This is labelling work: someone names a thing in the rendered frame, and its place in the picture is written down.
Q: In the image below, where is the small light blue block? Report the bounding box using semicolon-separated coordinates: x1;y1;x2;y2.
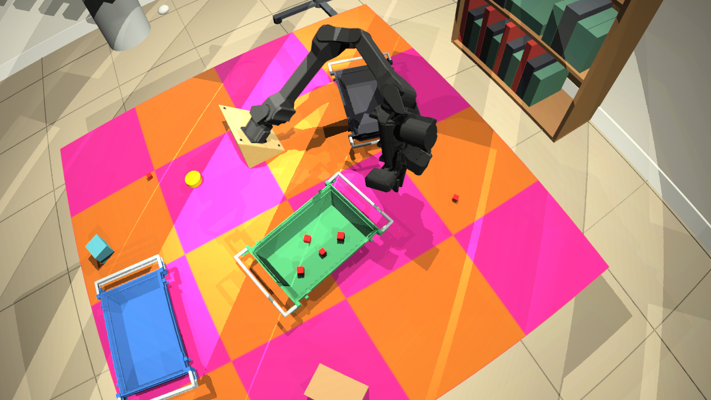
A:
85;235;115;264

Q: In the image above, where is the yellow short cylinder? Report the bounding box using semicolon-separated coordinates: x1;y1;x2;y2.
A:
185;171;202;188

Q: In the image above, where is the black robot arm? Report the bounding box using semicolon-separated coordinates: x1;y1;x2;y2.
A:
240;24;438;175

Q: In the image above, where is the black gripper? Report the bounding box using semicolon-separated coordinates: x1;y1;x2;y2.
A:
365;139;407;193

